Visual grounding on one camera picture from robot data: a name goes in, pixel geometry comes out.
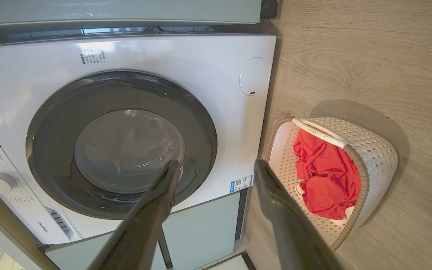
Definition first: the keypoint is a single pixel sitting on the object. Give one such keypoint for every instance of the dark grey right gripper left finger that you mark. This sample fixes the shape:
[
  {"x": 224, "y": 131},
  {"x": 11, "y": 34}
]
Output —
[{"x": 141, "y": 228}]

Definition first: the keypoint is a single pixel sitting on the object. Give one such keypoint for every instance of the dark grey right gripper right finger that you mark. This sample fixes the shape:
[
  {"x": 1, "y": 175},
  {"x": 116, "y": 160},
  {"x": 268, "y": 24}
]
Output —
[{"x": 287, "y": 225}]

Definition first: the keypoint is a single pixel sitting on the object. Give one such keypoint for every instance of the white woven laundry basket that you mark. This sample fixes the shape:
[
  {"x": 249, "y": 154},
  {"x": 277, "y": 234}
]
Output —
[{"x": 373, "y": 157}]

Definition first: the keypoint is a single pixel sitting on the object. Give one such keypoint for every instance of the blue white energy label sticker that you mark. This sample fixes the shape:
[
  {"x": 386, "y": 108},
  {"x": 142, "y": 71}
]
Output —
[{"x": 241, "y": 183}]

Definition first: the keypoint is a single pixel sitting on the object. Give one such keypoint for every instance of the red garment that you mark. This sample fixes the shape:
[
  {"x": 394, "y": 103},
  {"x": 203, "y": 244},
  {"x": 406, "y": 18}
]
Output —
[{"x": 328, "y": 176}]

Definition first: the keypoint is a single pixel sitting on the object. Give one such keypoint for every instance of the pale green cabinet door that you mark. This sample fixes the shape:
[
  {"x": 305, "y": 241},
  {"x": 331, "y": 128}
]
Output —
[
  {"x": 204, "y": 225},
  {"x": 77, "y": 255}
]

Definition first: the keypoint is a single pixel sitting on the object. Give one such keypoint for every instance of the dark round washing machine door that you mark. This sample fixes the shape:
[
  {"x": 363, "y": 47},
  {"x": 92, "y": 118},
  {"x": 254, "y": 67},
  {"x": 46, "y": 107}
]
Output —
[{"x": 88, "y": 123}]

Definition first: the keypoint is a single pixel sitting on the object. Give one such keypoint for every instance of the white washing machine dial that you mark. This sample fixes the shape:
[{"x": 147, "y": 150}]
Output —
[{"x": 1, "y": 182}]

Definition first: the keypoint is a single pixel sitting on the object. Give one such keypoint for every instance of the white front-load washing machine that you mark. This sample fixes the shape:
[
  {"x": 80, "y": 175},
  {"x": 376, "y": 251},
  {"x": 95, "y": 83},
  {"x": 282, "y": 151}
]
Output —
[{"x": 208, "y": 75}]

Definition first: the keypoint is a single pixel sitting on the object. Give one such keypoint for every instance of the pale green cabinet panel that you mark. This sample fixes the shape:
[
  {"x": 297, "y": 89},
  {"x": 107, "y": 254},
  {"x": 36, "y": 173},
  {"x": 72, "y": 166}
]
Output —
[{"x": 118, "y": 11}]

